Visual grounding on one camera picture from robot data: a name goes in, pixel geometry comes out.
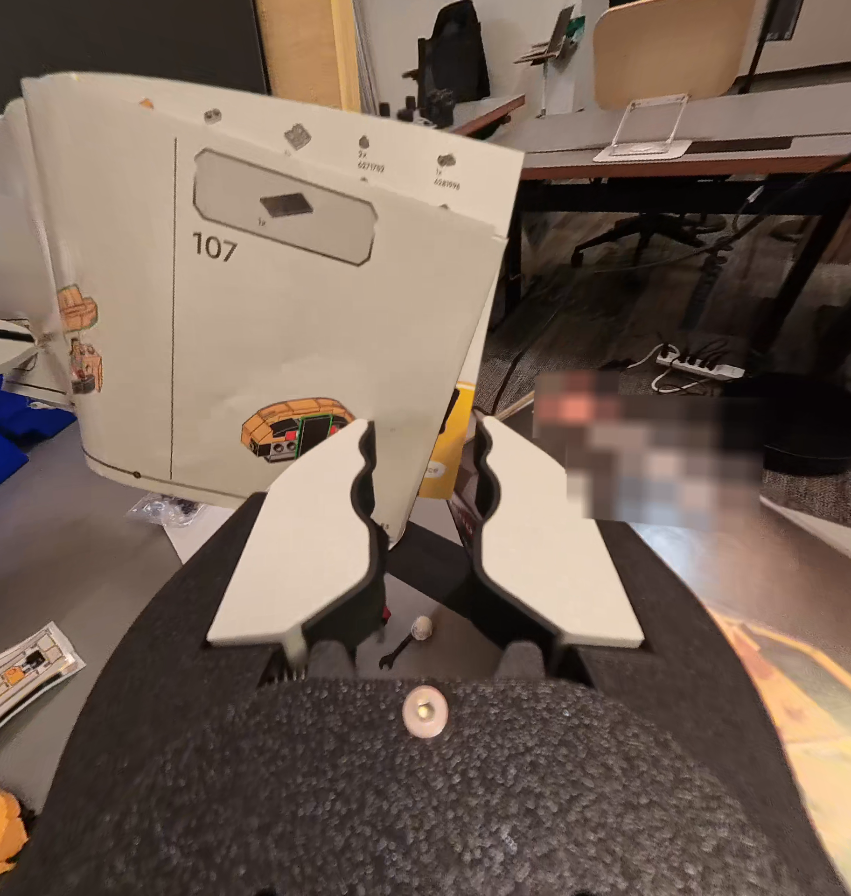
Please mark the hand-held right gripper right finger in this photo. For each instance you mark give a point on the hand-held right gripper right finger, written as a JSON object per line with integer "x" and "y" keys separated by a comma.
{"x": 544, "y": 574}

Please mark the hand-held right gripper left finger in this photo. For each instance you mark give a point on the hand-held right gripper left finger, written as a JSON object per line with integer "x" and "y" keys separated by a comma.
{"x": 306, "y": 553}

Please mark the lego instruction booklet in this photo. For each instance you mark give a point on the lego instruction booklet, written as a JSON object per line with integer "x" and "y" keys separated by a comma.
{"x": 292, "y": 315}

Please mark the lego sticker sheet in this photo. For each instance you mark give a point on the lego sticker sheet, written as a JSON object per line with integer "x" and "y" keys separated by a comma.
{"x": 26, "y": 672}

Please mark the blue plastic bin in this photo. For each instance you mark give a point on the blue plastic bin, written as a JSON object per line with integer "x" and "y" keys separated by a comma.
{"x": 12, "y": 448}

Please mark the clear bag of black parts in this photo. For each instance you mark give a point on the clear bag of black parts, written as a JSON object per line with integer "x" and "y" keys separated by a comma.
{"x": 166, "y": 509}

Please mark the white power strip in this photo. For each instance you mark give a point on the white power strip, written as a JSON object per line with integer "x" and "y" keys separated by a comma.
{"x": 698, "y": 364}

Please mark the black round seat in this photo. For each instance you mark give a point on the black round seat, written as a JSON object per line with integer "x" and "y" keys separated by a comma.
{"x": 817, "y": 427}

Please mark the grey background desk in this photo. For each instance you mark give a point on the grey background desk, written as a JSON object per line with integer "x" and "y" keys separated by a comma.
{"x": 747, "y": 122}

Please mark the black office chair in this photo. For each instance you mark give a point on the black office chair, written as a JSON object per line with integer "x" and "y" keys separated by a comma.
{"x": 453, "y": 56}

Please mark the wooden board stand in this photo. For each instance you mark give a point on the wooden board stand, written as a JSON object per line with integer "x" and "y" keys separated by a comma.
{"x": 670, "y": 49}

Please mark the wooden post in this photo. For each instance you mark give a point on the wooden post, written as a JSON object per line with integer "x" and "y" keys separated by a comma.
{"x": 306, "y": 49}

